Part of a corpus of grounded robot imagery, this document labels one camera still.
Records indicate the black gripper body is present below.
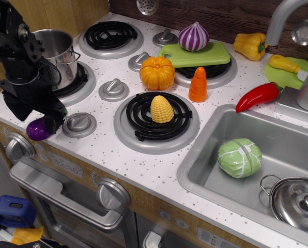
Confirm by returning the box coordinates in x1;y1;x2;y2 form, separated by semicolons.
0;58;66;121

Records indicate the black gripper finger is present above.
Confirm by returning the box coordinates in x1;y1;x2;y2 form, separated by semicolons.
43;114;66;134

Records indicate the purple toy eggplant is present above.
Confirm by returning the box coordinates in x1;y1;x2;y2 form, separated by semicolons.
26;107;68;142

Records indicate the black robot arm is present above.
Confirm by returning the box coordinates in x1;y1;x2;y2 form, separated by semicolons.
0;1;66;134

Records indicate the tall steel pot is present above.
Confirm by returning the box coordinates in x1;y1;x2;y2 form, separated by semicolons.
34;29;80;91

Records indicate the steel pot with lid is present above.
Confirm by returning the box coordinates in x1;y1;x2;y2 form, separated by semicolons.
259;174;308;233

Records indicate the silver knob front left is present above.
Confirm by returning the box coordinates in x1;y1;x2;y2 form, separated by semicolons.
63;113;97;138

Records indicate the silver knob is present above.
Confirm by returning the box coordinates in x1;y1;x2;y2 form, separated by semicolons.
63;113;97;138
98;79;129;102
152;28;178;47
128;52;150;72

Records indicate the silver oven dial left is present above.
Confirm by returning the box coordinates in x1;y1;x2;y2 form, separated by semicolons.
6;132;36;161

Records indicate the silver oven dial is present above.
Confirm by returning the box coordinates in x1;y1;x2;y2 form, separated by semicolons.
96;177;131;213
6;132;36;161

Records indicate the front left black burner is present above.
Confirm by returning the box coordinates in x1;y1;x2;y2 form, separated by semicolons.
52;62;96;107

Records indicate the black burner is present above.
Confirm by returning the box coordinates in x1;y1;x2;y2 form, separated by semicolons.
174;56;238;89
78;21;144;59
114;91;200;155
52;62;96;107

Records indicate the silver knob centre left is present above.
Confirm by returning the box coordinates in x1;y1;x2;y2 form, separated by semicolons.
98;79;129;102

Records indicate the front right black burner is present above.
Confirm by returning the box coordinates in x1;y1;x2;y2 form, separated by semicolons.
114;91;200;155

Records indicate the back left black burner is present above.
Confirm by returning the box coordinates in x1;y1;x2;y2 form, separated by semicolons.
78;21;144;59

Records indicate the silver oven dial right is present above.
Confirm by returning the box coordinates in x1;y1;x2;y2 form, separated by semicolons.
96;177;131;213

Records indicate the blue plastic object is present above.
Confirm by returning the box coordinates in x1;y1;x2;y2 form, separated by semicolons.
0;195;37;228

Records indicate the yellow toy corn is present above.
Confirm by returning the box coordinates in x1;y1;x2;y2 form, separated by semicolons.
150;95;175;123

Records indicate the orange toy pumpkin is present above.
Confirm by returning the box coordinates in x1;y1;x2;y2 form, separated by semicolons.
140;56;176;91

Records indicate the yellow cloth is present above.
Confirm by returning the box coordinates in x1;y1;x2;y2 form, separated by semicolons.
10;226;44;245

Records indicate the hanging perforated steel spoon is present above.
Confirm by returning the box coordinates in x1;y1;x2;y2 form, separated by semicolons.
136;0;159;16

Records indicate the silver knob back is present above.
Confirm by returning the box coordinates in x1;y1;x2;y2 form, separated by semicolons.
152;28;178;47

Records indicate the orange toy carrot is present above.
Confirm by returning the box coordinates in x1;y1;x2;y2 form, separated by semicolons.
188;67;207;102

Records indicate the purple striped toy onion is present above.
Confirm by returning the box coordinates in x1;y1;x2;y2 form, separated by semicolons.
178;22;210;52

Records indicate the back right black burner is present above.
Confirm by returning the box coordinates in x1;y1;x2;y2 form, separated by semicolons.
174;56;238;89

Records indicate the silver sink basin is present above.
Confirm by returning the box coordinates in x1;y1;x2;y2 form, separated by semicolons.
177;105;308;246

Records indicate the green cutting board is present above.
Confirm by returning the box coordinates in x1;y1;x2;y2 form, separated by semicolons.
158;41;231;68

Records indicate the green toy cabbage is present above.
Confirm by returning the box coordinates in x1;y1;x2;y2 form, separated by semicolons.
217;138;262;179

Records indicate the yellow toy bell pepper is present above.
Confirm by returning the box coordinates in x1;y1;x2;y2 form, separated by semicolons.
233;33;268;61

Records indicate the red toy chili pepper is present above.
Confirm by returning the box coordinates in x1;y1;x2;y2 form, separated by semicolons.
235;82;283;113

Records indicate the light green plate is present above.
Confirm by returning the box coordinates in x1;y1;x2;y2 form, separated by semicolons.
264;57;308;89

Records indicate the silver faucet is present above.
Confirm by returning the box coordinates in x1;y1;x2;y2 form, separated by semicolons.
265;0;308;111

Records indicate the silver oven door handle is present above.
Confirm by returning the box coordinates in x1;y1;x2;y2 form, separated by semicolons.
10;162;124;233

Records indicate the silver dishwasher handle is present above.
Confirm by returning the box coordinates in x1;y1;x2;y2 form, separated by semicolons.
142;231;162;248

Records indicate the yellow handled toy knife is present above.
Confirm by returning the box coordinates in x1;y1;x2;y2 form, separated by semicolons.
269;54;308;81

